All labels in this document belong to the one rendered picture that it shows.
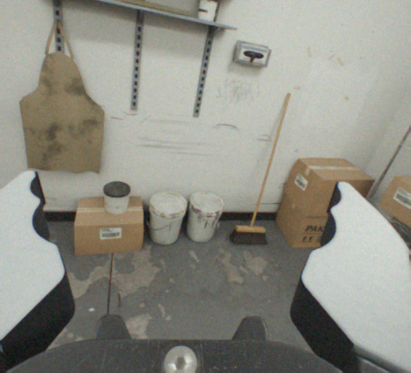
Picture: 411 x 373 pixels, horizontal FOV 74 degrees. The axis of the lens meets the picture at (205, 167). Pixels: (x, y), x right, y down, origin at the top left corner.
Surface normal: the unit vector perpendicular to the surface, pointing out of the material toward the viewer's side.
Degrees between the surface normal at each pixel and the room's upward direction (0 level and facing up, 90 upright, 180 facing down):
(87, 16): 90
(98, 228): 88
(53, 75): 89
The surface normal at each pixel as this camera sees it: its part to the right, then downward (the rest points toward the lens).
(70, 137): -0.24, 0.40
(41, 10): 0.23, 0.50
